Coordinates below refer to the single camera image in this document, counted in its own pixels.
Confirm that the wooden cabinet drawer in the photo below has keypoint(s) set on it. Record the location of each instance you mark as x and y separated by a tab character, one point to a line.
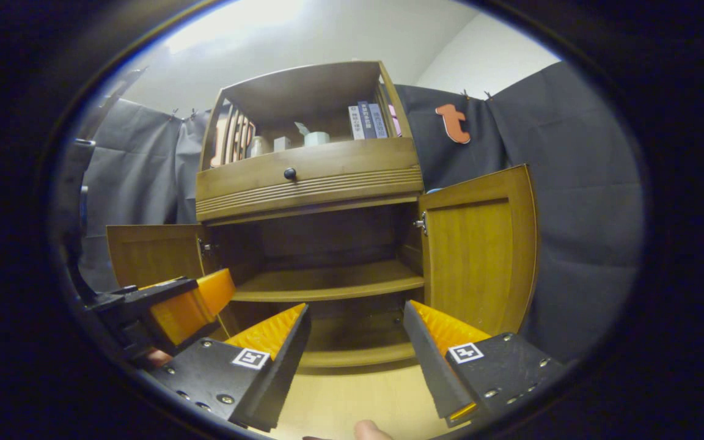
340	168

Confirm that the black round drawer knob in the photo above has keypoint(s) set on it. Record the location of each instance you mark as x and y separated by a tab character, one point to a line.
290	173

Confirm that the wooden double-door shoe cabinet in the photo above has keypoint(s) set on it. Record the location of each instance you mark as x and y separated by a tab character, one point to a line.
327	278

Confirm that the grey spine book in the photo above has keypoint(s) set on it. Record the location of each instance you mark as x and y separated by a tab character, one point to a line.
378	121

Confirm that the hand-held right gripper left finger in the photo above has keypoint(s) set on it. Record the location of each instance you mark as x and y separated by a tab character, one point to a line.
282	379

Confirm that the white cylindrical cup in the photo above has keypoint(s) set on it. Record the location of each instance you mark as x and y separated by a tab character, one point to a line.
316	138

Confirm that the black backdrop cloth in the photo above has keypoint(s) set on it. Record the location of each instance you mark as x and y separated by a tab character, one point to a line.
584	214

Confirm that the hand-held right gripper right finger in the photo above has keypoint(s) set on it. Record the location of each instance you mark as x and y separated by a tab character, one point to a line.
431	373

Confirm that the small white box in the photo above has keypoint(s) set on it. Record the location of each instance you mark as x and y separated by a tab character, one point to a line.
282	144

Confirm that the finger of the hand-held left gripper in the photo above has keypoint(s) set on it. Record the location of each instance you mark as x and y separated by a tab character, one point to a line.
217	290
175	315

